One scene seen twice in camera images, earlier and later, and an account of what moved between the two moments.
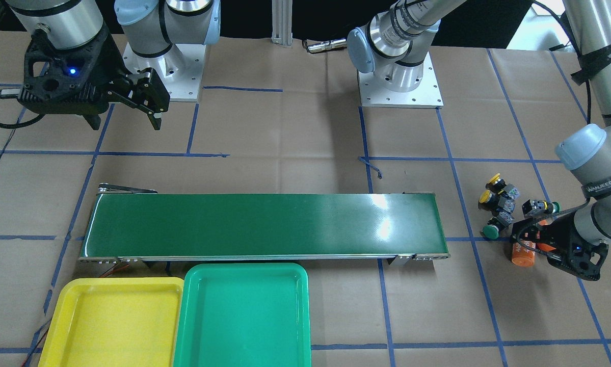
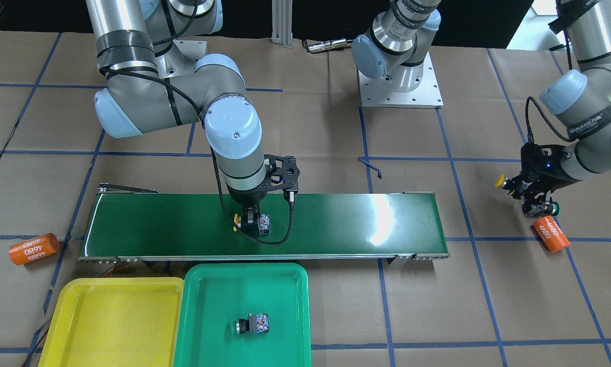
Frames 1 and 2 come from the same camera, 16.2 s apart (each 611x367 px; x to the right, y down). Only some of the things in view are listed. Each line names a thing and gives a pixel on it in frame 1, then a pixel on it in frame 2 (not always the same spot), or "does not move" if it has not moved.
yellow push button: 490,202 to 237,220
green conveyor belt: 127,225 does not move
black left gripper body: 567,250 to 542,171
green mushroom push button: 492,231 to 256,323
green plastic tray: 244,314 does not move
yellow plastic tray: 113,321 does not move
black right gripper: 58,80 to 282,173
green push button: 538,205 does not move
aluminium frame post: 282,22 does not move
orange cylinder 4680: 522,256 to 37,247
